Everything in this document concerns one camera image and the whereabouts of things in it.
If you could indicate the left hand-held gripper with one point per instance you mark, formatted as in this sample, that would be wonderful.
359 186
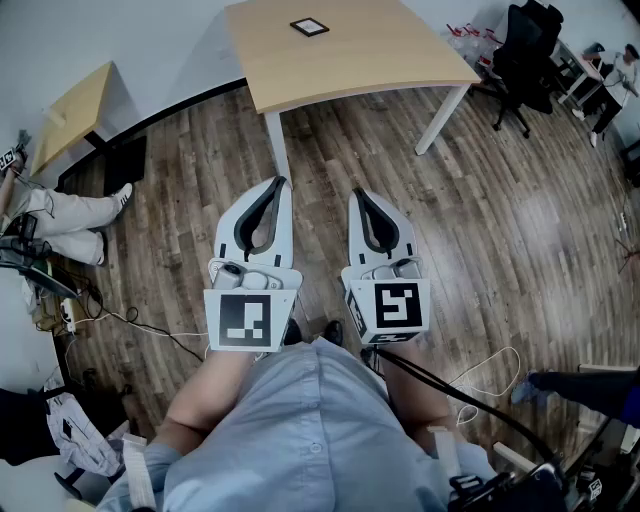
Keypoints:
245 315

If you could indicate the small wooden table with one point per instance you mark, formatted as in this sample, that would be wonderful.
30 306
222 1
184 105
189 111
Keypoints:
75 115

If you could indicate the person's light blue shirt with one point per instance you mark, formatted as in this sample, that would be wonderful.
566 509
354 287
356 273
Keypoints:
300 440

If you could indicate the black picture frame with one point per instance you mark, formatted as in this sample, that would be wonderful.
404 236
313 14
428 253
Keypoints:
309 26

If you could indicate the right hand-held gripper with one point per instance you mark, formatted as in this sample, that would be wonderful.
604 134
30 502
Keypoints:
390 305

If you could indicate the person's right forearm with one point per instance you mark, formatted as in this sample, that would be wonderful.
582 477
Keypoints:
415 395

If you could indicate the large wooden table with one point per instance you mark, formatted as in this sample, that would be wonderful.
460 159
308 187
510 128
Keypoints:
350 55

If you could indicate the black office chair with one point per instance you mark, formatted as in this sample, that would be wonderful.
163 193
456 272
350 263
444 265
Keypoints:
525 60

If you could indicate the white power strip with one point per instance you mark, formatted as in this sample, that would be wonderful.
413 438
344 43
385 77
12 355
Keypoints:
68 315

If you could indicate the person's left forearm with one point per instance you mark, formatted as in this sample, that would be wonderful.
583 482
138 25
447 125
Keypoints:
205 395

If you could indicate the person's black right shoe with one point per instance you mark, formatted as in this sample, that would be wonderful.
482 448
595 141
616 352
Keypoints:
333 332

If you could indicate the black chest-mounted device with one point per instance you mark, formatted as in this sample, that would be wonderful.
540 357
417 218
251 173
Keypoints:
505 492

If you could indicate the person's black left shoe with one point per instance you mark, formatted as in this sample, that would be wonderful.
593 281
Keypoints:
292 332

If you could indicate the person's black shoe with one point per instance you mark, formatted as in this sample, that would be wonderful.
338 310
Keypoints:
292 332
333 332

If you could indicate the white desk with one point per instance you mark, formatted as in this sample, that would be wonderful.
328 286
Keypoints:
575 70

